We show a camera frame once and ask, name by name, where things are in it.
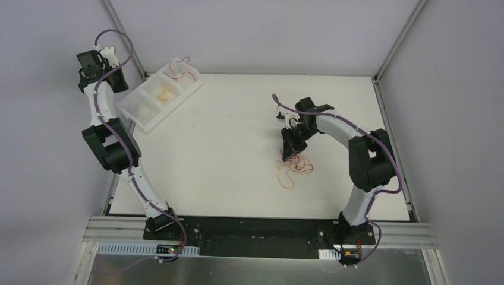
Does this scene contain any left controller board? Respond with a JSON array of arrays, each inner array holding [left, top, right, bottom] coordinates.
[[156, 244, 184, 256]]

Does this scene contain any right controller board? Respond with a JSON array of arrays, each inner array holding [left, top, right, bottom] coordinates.
[[339, 251, 361, 265]]

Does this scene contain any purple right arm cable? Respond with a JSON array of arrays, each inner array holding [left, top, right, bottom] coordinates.
[[272, 93, 404, 272]]

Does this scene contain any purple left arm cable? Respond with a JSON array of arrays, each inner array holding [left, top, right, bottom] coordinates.
[[93, 28, 187, 274]]

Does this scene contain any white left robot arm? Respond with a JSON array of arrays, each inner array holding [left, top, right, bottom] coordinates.
[[77, 46, 183, 240]]

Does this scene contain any orange thin cable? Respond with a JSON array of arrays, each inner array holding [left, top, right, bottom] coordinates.
[[155, 83, 176, 104]]

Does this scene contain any controller board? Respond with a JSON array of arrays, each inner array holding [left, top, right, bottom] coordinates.
[[339, 251, 361, 265], [156, 244, 184, 256]]

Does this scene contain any white divided plastic tray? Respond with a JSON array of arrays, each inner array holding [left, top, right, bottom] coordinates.
[[116, 56, 204, 132]]

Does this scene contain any aluminium frame rail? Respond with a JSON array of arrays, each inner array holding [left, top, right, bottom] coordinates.
[[70, 216, 449, 284]]

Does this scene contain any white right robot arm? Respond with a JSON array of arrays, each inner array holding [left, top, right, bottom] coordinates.
[[276, 97, 398, 243]]

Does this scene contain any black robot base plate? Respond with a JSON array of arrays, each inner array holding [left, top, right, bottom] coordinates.
[[156, 216, 377, 259]]

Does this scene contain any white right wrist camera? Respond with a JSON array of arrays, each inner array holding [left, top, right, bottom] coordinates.
[[276, 111, 298, 129]]

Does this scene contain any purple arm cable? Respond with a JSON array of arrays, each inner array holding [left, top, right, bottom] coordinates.
[[272, 93, 404, 272], [93, 28, 187, 274]]

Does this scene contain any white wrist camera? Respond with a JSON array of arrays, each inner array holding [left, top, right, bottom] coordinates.
[[276, 111, 298, 129], [93, 45, 119, 68]]

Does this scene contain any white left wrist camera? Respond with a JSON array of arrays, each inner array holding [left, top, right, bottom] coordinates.
[[93, 45, 119, 68]]

